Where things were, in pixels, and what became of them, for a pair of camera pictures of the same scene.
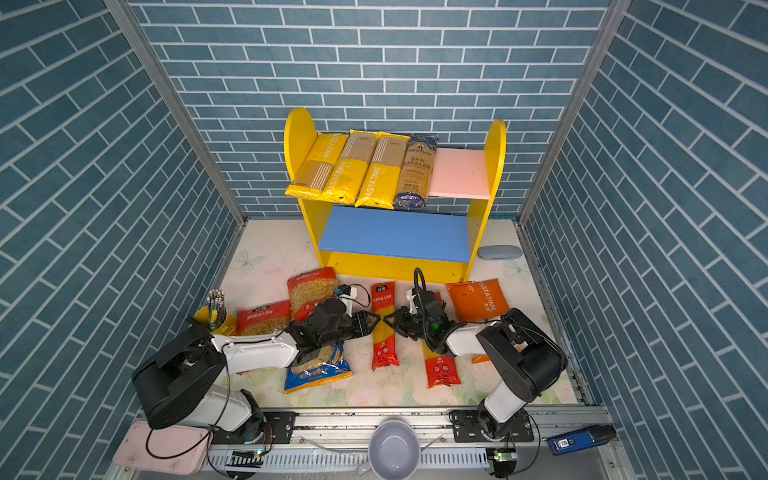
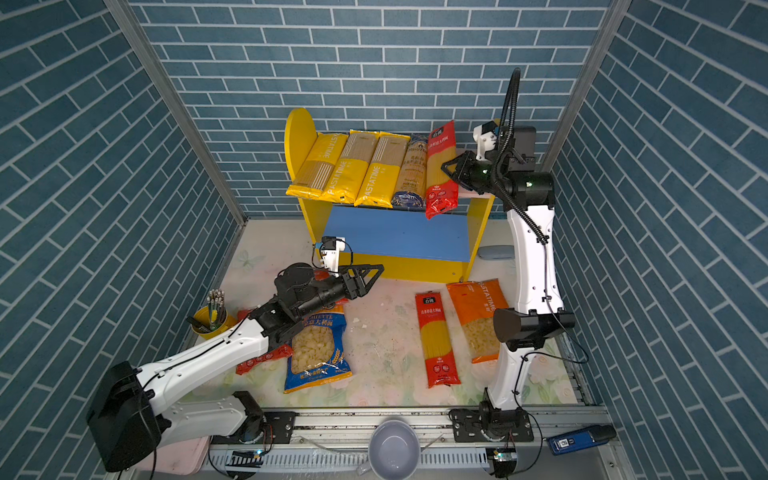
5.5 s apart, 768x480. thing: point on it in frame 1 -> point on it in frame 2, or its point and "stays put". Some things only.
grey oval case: (499, 251) stays put
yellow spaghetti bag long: (349, 168) stays put
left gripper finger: (369, 318) -> (356, 268)
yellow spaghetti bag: (314, 173) stays put
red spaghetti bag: (384, 342) -> (442, 191)
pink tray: (178, 450) stays put
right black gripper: (400, 318) -> (463, 169)
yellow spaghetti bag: (380, 182) stays put
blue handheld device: (580, 440) stays put
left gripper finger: (367, 329) -> (363, 288)
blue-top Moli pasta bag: (415, 173) stays put
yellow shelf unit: (433, 243) stays put
